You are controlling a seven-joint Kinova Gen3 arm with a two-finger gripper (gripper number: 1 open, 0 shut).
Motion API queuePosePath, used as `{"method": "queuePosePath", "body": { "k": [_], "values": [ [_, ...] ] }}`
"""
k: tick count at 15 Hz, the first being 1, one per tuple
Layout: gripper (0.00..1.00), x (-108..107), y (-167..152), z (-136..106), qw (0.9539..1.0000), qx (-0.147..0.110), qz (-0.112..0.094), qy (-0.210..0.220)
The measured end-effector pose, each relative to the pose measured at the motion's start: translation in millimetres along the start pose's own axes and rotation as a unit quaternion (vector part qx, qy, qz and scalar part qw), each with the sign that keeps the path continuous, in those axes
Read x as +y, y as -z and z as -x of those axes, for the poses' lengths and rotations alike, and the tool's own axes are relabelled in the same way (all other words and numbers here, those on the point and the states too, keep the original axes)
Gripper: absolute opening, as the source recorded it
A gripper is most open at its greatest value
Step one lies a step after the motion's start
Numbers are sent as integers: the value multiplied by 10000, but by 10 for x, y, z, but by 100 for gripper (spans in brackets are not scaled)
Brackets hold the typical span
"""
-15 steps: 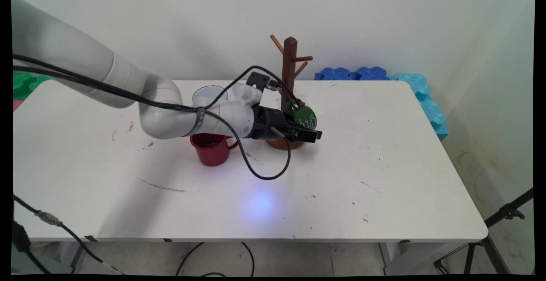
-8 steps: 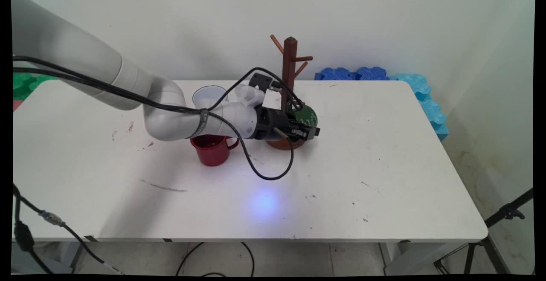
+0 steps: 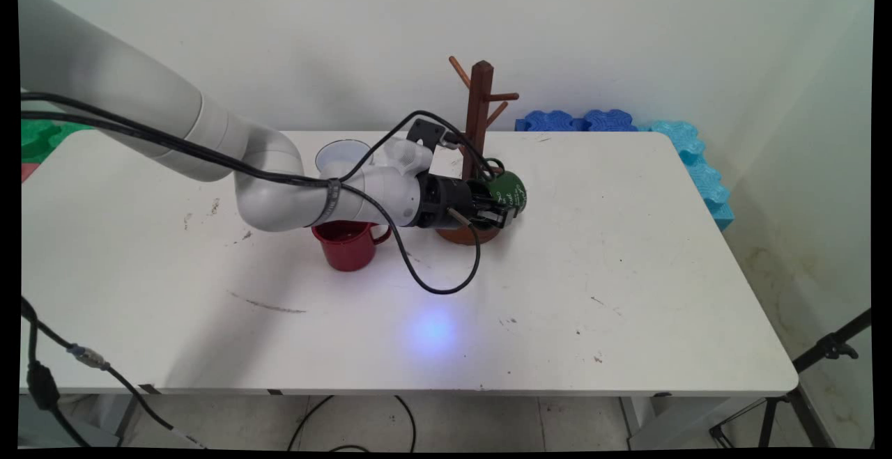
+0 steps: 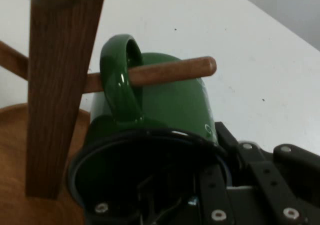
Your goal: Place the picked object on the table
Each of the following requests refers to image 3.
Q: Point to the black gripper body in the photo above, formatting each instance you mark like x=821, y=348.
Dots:
x=446, y=201

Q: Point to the brown wooden mug tree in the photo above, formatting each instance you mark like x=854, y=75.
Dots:
x=479, y=97

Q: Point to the light blue foam tile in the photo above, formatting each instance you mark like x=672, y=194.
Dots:
x=697, y=159

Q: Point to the black tripod stand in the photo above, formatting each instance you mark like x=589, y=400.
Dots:
x=829, y=347

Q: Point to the red foam tile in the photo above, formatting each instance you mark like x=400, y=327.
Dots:
x=28, y=170

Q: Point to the green foam tile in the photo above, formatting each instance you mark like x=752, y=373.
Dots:
x=42, y=138

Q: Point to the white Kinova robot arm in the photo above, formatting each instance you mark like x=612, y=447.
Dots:
x=104, y=69

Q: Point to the dark blue foam tile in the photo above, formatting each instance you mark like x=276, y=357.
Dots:
x=550, y=122
x=610, y=121

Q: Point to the white table leg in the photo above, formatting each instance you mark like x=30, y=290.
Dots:
x=118, y=417
x=648, y=424

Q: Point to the red ceramic mug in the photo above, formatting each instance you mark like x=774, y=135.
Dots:
x=345, y=250

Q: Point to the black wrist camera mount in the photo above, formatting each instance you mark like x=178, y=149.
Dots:
x=425, y=131

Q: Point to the green ceramic mug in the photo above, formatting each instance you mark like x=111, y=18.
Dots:
x=512, y=191

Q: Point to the white mug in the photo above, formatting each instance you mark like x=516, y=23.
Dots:
x=341, y=156

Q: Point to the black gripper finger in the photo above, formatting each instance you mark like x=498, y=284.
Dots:
x=486, y=201
x=500, y=219

